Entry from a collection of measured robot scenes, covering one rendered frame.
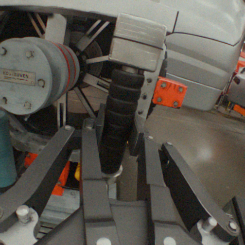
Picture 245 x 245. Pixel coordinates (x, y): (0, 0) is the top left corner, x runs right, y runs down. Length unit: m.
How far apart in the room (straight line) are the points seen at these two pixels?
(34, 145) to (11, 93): 0.26
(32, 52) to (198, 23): 0.79
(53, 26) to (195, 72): 0.71
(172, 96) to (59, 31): 0.33
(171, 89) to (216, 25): 0.62
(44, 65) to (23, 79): 0.05
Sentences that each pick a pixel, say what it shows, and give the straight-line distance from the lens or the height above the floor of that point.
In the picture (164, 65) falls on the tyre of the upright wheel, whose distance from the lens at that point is 0.48.
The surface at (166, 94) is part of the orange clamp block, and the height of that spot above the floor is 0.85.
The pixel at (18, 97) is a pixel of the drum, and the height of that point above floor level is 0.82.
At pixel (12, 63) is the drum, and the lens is 0.27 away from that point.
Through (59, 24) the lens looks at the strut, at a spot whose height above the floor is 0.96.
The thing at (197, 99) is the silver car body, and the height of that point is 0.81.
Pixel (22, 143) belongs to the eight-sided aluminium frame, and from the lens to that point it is 0.52.
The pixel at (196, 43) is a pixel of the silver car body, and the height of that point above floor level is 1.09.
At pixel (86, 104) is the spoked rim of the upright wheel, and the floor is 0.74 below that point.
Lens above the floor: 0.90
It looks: 23 degrees down
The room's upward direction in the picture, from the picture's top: 14 degrees clockwise
